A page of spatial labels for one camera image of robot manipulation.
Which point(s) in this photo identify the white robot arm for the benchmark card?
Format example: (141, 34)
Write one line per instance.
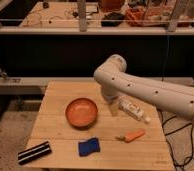
(178, 99)

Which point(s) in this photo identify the translucent plastic cup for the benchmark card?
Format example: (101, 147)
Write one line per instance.
(114, 107)

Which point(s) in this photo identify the orange bowl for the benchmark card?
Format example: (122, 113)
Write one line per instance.
(81, 112)

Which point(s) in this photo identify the white plastic bottle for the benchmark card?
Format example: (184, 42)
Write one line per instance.
(133, 110)

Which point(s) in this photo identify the blue sponge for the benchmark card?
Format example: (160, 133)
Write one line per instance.
(88, 147)

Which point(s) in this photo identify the orange toy carrot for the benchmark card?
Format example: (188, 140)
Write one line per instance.
(131, 136)

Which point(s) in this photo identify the black object on bench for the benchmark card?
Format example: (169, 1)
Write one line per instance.
(112, 19)

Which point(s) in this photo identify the black striped eraser block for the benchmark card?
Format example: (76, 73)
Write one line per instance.
(34, 153)

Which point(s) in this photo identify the wooden background workbench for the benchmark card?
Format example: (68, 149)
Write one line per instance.
(62, 15)

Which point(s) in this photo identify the orange tool box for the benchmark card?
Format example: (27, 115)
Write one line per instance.
(146, 17)

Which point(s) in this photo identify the white vertical post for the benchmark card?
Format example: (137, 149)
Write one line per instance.
(81, 4)

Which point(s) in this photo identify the grey metal rail beam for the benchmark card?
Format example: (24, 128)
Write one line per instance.
(33, 85)

